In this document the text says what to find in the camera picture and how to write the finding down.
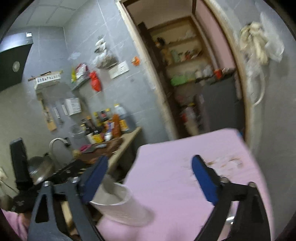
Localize white plastic utensil holder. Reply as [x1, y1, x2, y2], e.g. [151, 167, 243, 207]
[90, 174, 153, 226]

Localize chrome faucet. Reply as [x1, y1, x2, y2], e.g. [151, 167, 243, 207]
[49, 137, 71, 161]

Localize hanging wooden board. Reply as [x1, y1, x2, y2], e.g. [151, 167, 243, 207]
[37, 92, 57, 132]

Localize dark sauce bottle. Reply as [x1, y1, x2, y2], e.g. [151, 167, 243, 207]
[82, 116, 104, 144]

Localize wooden cutting board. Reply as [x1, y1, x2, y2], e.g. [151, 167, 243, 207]
[75, 138, 123, 164]

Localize pink floral tablecloth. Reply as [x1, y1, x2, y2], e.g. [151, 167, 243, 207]
[96, 127, 275, 241]

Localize grey cabinet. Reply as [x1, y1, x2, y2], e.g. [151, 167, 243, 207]
[194, 76, 245, 135]

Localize red plastic bag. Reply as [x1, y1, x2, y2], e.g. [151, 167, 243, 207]
[89, 71, 102, 92]

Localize black range hood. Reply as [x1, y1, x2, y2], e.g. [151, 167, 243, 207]
[0, 32, 33, 91]

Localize hanging bag of dried goods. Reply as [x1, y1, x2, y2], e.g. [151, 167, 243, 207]
[93, 36, 118, 69]

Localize white mesh bag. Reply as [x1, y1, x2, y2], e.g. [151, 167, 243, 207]
[260, 12, 285, 63]

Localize cream rubber gloves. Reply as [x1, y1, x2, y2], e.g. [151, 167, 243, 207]
[239, 22, 269, 65]

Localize white box on wall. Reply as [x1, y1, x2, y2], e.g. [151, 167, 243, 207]
[65, 98, 81, 116]

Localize metal wall shelf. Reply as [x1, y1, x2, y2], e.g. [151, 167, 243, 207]
[71, 77, 90, 91]

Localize white wall basket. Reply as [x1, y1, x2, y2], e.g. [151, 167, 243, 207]
[28, 70, 63, 91]

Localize white hose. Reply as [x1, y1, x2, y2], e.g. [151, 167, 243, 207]
[246, 62, 266, 107]

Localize white wall socket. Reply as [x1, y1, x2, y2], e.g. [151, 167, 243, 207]
[108, 61, 130, 79]

